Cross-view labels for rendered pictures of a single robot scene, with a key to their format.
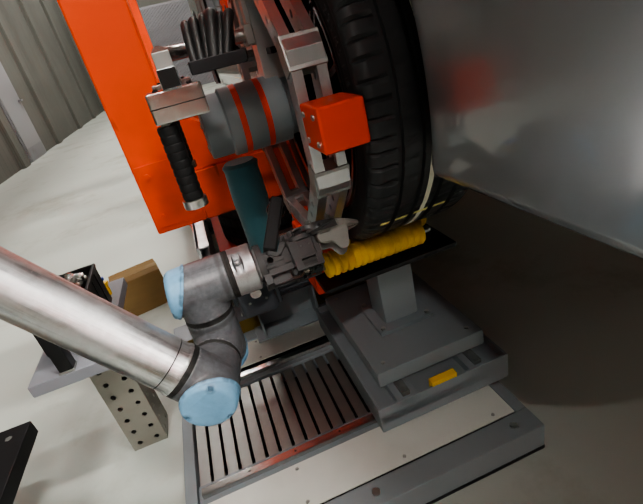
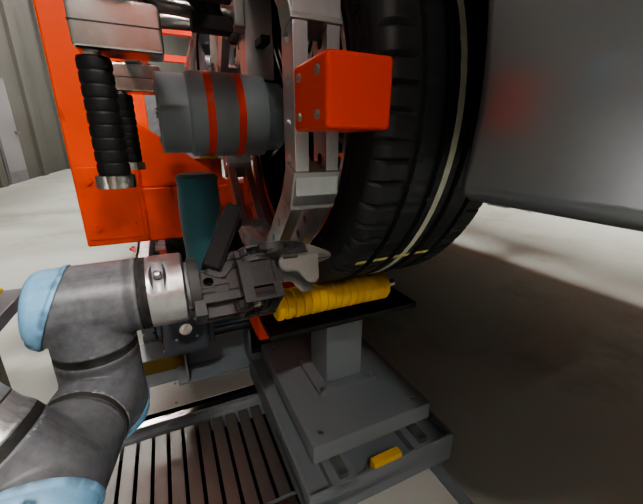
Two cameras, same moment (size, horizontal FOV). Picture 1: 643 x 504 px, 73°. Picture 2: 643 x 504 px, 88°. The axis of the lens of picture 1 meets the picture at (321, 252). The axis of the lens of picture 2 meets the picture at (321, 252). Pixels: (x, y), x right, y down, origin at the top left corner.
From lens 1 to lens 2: 35 cm
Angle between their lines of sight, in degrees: 14
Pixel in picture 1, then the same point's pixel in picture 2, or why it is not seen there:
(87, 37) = (52, 13)
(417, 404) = (354, 490)
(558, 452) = not seen: outside the picture
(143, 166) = (87, 168)
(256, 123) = (226, 117)
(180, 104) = (119, 26)
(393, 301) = (338, 358)
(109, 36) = not seen: hidden behind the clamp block
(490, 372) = (434, 453)
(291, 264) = (237, 292)
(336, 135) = (347, 101)
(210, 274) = (107, 285)
